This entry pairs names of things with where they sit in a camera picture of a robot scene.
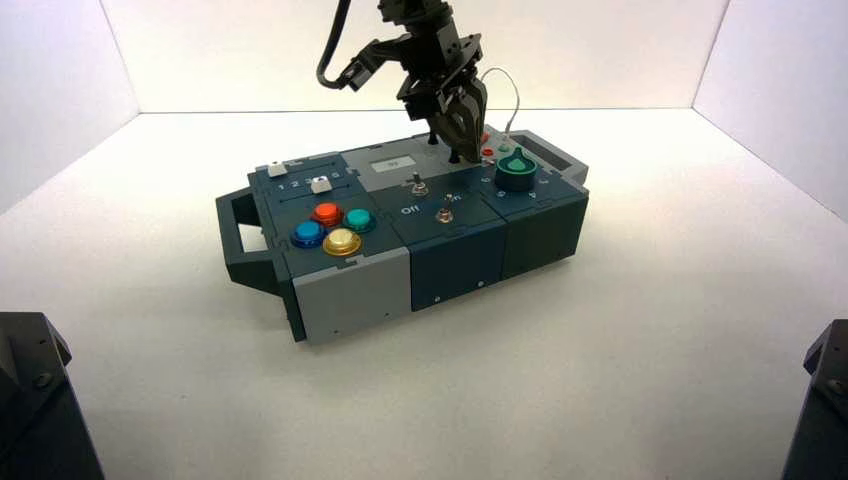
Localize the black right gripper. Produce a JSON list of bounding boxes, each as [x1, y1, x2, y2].
[[397, 16, 489, 164]]

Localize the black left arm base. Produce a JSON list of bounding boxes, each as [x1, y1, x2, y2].
[[0, 311, 106, 480]]

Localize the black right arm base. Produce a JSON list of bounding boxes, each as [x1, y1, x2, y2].
[[781, 319, 848, 480]]

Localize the green rotary knob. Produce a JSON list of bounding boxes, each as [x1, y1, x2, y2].
[[496, 146, 539, 193]]

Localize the small white display screen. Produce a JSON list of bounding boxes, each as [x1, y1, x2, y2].
[[371, 156, 419, 174]]

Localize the dark blue grey control box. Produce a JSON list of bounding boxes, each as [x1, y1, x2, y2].
[[215, 129, 591, 345]]

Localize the teal push button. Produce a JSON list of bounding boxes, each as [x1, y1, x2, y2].
[[343, 207, 378, 234]]

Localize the orange push button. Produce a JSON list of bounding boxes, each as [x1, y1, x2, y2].
[[311, 201, 344, 228]]

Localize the yellow push button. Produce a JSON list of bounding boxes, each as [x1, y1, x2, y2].
[[322, 227, 364, 258]]

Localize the blue push button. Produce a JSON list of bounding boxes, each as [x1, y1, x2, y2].
[[290, 221, 327, 250]]

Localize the black banana plug wire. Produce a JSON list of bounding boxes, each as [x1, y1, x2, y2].
[[427, 129, 460, 164]]

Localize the white banana plug wire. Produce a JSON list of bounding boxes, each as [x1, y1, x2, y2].
[[482, 67, 522, 144]]

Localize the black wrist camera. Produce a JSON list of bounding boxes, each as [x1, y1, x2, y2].
[[341, 33, 415, 92]]

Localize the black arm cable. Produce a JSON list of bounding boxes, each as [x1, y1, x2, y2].
[[316, 0, 352, 89]]

